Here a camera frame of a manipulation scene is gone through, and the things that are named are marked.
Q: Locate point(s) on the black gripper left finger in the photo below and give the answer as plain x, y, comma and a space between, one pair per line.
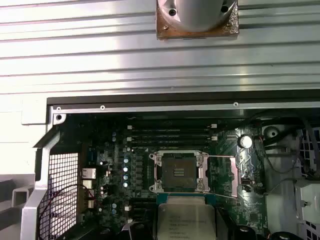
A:
140, 232

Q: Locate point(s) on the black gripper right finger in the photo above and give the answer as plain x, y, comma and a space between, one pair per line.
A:
225, 225

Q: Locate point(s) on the silver CPU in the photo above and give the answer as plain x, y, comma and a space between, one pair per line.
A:
186, 220

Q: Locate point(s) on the CPU socket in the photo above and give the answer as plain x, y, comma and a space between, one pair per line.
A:
178, 172

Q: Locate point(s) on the green motherboard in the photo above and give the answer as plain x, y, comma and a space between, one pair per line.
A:
250, 212

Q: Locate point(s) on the silver round capacitor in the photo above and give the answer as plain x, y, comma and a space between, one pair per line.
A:
125, 159
125, 169
125, 177
125, 185

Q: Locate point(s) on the silver USB port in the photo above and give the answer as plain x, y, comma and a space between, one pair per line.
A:
92, 204
90, 194

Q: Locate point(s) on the silver port block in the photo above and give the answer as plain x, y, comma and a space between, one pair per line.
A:
88, 183

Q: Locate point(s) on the large silver network port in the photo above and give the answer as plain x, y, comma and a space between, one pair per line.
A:
88, 173

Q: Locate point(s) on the round silver coin battery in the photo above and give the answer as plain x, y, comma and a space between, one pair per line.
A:
245, 141

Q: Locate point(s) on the blue board port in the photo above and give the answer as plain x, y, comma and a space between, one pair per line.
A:
95, 156

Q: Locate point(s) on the black open PC case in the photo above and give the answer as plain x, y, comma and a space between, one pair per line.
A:
150, 108

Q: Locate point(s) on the brown square mounting plate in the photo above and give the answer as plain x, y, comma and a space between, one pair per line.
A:
197, 35

